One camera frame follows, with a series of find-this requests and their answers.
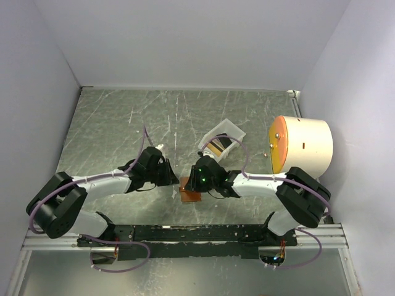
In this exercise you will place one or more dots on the aluminium extrusion rail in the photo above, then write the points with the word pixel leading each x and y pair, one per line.
pixel 34 242

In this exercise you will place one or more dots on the white plastic card bin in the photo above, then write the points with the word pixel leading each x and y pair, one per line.
pixel 224 127

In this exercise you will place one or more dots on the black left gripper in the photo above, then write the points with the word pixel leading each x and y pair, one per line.
pixel 170 177

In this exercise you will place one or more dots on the white cylinder with orange lid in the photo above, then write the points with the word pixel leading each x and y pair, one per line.
pixel 300 142

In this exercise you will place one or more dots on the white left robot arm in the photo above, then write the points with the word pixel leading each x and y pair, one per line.
pixel 57 208

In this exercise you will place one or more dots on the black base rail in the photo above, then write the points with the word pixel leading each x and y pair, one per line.
pixel 216 240

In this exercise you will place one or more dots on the brown leather card holder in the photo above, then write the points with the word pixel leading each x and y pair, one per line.
pixel 188 196

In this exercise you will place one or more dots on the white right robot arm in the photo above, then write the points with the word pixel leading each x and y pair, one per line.
pixel 304 199

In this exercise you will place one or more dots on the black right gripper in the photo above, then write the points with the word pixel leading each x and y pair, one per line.
pixel 192 184

